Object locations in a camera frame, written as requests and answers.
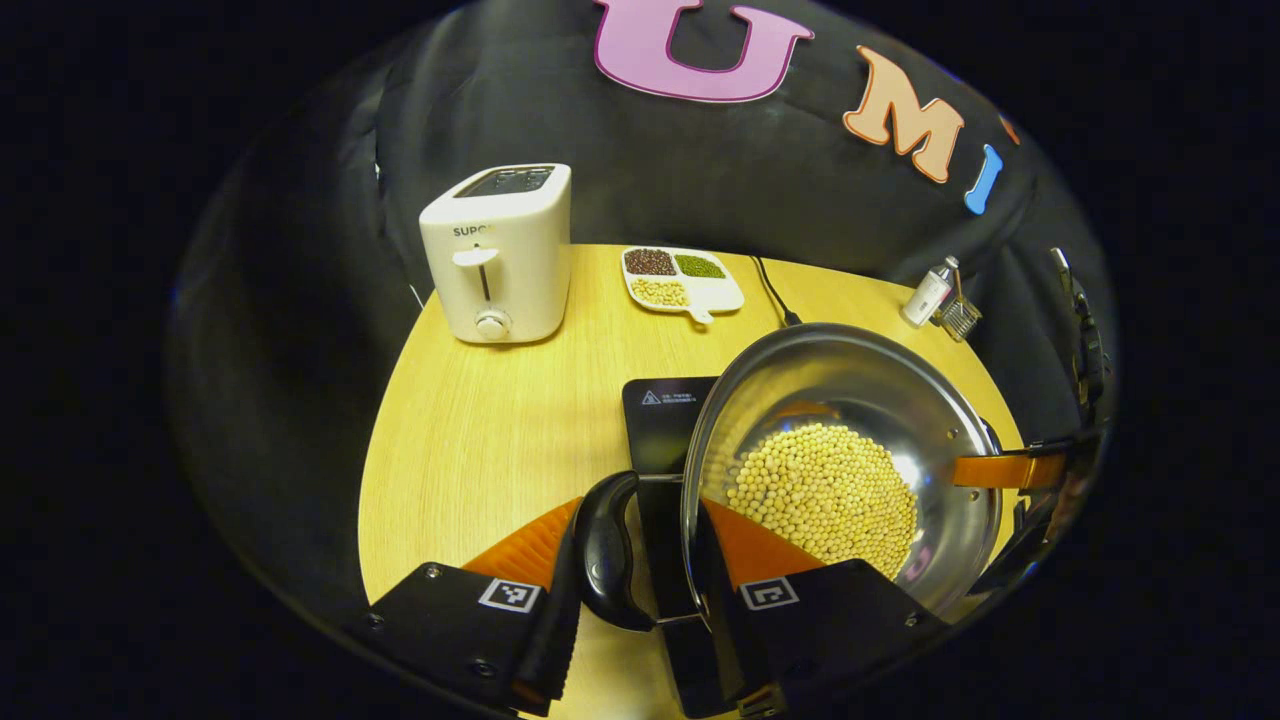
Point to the pile of red beans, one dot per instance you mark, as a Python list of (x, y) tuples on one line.
[(650, 262)]

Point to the stainless steel pot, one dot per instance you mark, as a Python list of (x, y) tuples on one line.
[(830, 380)]

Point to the white divided dish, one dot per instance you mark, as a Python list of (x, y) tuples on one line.
[(715, 293)]

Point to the pile of green beans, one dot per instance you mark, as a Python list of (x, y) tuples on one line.
[(700, 266)]

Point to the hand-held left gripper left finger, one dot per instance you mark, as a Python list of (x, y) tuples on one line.
[(555, 640)]

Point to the small clear plastic bottle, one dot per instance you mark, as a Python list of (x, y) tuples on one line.
[(927, 295)]

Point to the clear glass holder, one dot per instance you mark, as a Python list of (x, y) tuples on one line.
[(960, 320)]

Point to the black backdrop cloth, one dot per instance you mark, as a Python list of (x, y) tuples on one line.
[(300, 300)]

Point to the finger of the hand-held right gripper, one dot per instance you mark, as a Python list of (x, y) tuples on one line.
[(1010, 472), (1025, 540)]

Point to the pile of pale yellow beans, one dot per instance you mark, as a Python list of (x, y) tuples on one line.
[(660, 292)]

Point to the pile of yellow soybeans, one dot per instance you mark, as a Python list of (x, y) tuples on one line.
[(820, 490)]

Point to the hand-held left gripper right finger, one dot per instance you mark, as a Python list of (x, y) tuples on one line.
[(725, 630)]

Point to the thin wooden stick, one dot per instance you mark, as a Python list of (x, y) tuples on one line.
[(958, 285)]

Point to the black induction cooktop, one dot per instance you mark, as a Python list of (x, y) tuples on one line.
[(655, 430)]

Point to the white toaster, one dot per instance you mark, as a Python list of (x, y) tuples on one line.
[(520, 270)]

